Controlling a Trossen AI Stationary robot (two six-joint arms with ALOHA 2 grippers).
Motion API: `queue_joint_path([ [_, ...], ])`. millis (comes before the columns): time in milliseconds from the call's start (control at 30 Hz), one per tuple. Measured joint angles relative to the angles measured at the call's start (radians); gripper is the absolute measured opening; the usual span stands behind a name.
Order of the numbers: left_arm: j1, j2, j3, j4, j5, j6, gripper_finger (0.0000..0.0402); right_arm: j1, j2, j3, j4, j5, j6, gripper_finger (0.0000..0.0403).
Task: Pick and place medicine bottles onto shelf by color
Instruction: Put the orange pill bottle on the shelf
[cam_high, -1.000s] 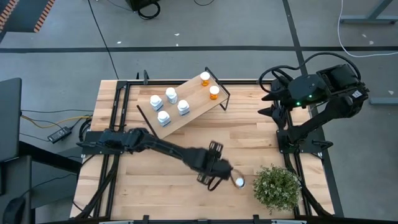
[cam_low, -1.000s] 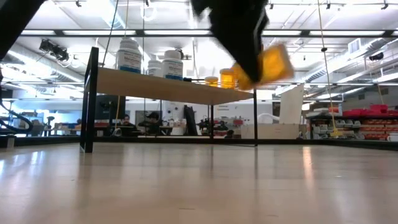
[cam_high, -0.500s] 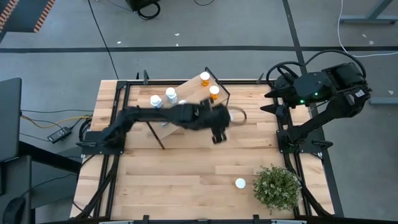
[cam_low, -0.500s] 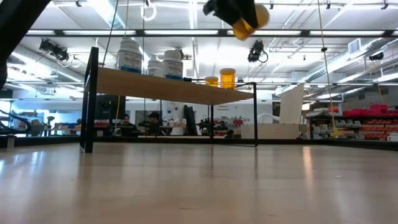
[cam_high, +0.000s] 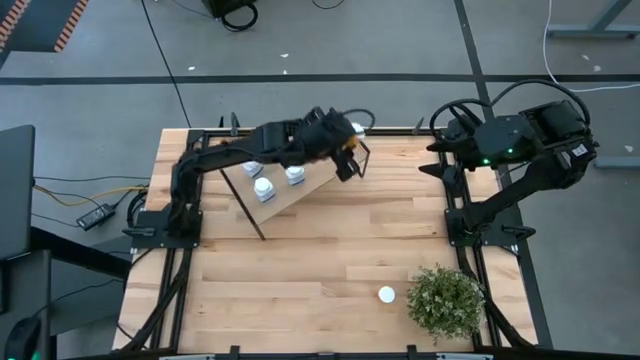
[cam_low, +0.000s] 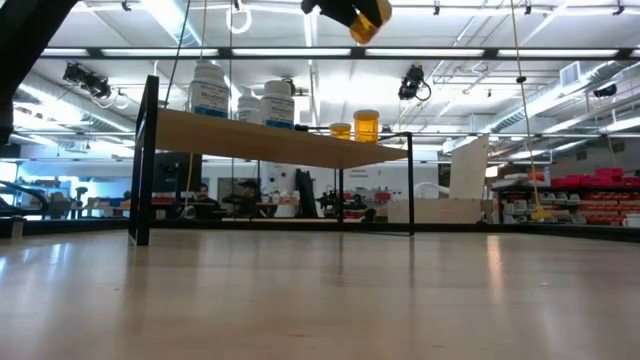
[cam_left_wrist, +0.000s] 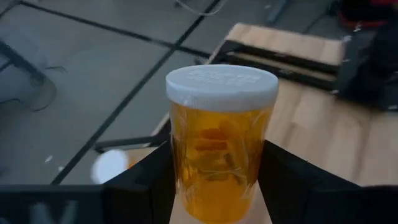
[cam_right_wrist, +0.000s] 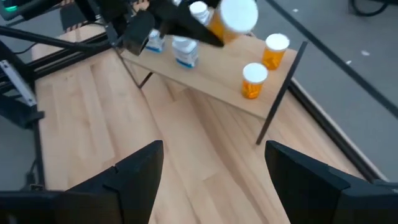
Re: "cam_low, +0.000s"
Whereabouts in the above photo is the orange pill bottle white cap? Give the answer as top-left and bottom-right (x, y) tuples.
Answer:
(348, 0), (394, 46)
(328, 122), (353, 141)
(353, 109), (381, 145)

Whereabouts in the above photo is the white medicine bottle blue label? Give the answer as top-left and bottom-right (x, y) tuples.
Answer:
(188, 60), (230, 120)
(236, 95), (262, 124)
(259, 79), (296, 131)

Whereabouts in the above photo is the black overhead rig bar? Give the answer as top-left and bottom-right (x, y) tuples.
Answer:
(39, 46), (640, 62)

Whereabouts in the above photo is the black leaning panel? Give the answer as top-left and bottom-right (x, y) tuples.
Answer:
(294, 168), (320, 219)

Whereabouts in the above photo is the white board panel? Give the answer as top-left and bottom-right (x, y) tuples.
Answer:
(448, 132), (492, 201)

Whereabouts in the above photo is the person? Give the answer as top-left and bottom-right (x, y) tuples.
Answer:
(222, 178), (266, 219)
(192, 182), (221, 220)

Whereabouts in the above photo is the beige box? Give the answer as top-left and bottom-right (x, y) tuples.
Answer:
(387, 198), (484, 225)

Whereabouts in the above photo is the black monitor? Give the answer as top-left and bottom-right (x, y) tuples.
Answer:
(152, 152), (203, 194)

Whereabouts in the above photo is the storage rack with red bins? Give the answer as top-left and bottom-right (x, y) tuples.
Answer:
(491, 167), (640, 229)

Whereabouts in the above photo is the black hanging camera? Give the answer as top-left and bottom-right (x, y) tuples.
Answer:
(397, 63), (432, 103)
(62, 62), (112, 100)

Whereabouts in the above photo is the white cable loop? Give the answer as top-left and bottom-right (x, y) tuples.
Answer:
(224, 0), (254, 36)

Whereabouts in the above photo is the wooden shelf with black frame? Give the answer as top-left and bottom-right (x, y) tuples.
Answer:
(128, 74), (416, 247)

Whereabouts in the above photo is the yellow hanging cord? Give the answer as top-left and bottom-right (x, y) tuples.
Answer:
(508, 0), (554, 222)

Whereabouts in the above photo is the black table edge frame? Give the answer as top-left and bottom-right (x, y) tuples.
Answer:
(0, 215), (640, 244)

